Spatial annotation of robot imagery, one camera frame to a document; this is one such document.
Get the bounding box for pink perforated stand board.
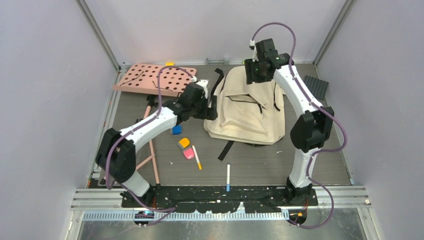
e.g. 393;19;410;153
112;63;197;97

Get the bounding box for cream canvas backpack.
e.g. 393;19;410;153
203;66;286;146

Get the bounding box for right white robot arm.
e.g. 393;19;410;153
244;38;334;205

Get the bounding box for pink tripod stand legs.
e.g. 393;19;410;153
135;94;161;187

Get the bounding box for dark grey studded baseplate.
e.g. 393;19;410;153
303;75;329;101

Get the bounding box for pink eraser block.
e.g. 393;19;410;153
182;147;195;160

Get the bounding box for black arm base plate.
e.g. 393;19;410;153
121;185;319;214

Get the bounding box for yellow capped white marker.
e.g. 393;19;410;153
192;145;203;170

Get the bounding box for blue capped white marker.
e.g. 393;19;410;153
225;164;231;192

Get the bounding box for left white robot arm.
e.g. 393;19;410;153
95;79;217;207

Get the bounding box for orange eraser block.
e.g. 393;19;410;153
177;137;191;150

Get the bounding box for blue eraser block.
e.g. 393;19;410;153
170;125;183;135

